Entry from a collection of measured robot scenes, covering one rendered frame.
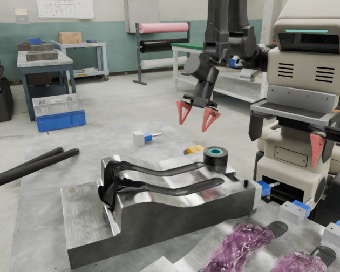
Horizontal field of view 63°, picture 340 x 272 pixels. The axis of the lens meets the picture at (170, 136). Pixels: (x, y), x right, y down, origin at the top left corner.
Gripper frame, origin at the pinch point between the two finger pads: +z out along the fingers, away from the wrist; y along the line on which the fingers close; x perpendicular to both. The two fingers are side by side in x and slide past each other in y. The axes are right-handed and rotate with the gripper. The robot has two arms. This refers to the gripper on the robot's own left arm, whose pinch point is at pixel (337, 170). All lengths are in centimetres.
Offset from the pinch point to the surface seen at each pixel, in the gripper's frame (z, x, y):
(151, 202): 20.3, -24.2, -29.0
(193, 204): 19.3, -12.9, -25.1
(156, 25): -188, 324, -460
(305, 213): 12.5, 4.8, -4.1
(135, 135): 11, 10, -78
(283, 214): 14.4, 0.9, -7.9
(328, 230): 13.2, -0.7, 2.5
